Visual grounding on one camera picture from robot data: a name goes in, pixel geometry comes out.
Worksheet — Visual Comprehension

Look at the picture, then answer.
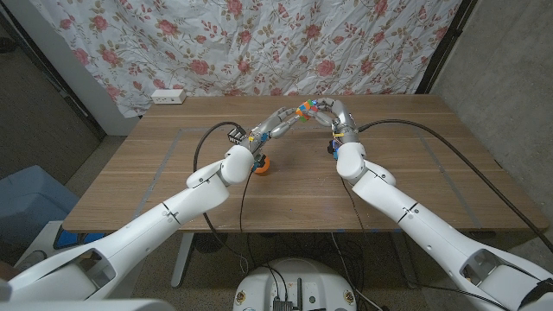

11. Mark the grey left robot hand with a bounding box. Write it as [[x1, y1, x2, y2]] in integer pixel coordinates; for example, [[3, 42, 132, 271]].
[[245, 106, 303, 155]]

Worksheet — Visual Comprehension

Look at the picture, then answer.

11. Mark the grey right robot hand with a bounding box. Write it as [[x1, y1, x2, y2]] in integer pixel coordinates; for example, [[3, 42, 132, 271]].
[[308, 98, 360, 146]]

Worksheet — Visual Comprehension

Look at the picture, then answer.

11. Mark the multicoloured Rubik's cube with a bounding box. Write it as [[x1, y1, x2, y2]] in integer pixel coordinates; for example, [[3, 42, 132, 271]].
[[295, 98, 316, 123]]

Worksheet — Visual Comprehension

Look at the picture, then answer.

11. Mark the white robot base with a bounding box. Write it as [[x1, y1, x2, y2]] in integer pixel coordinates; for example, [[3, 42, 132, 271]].
[[232, 257, 359, 311]]

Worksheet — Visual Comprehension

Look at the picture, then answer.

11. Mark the black NITRO box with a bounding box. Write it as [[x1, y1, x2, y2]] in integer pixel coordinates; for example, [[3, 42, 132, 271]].
[[227, 127, 246, 146]]

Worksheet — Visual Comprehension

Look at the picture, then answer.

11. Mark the floral backdrop cloth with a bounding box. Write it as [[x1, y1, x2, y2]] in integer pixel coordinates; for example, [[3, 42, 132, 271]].
[[28, 0, 466, 118]]

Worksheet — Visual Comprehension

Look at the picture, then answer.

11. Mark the white power strip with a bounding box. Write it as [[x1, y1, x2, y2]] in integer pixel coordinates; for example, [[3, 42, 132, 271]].
[[150, 88, 188, 105]]

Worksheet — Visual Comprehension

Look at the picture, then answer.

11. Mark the black backdrop stand pole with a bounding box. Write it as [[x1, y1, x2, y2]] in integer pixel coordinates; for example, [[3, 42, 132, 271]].
[[415, 0, 479, 95], [0, 3, 107, 139]]

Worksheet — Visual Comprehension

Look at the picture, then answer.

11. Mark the black round floor object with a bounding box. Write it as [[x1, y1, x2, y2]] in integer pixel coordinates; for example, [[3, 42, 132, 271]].
[[192, 232, 229, 254]]

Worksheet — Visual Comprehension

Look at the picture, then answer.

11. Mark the white table leg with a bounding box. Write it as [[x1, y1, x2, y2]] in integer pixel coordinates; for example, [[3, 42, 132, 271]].
[[170, 232, 195, 289]]

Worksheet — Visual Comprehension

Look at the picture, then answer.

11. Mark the white platform with blue pads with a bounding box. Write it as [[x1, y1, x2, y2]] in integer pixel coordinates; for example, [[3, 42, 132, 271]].
[[12, 219, 113, 271]]

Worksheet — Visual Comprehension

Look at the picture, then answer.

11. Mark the blue bin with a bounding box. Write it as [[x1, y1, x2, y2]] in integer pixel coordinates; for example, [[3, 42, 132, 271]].
[[0, 165, 81, 260]]

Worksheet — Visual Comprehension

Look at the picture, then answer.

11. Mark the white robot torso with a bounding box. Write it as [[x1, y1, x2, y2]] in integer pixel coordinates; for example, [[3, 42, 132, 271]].
[[0, 297, 176, 311]]

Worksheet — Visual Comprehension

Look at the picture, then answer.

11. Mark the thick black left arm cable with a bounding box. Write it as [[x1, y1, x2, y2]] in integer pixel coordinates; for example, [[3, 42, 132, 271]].
[[193, 121, 251, 277]]

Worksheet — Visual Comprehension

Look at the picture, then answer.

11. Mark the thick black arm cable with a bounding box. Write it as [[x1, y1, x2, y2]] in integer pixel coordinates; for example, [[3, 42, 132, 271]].
[[193, 121, 251, 277], [357, 118, 553, 254]]

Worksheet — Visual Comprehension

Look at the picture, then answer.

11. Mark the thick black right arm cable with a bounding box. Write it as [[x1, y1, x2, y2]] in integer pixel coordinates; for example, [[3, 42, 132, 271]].
[[357, 118, 553, 254]]

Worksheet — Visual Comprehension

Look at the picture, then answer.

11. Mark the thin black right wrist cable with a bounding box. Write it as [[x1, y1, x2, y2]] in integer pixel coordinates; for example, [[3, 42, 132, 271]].
[[340, 175, 511, 311]]

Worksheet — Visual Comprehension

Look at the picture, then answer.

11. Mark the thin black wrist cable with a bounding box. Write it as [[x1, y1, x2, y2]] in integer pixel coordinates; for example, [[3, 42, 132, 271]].
[[340, 175, 511, 311], [238, 171, 253, 235]]

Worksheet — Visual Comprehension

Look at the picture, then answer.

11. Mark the thin black left wrist cable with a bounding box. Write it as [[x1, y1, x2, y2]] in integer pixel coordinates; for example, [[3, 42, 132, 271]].
[[238, 171, 253, 235]]

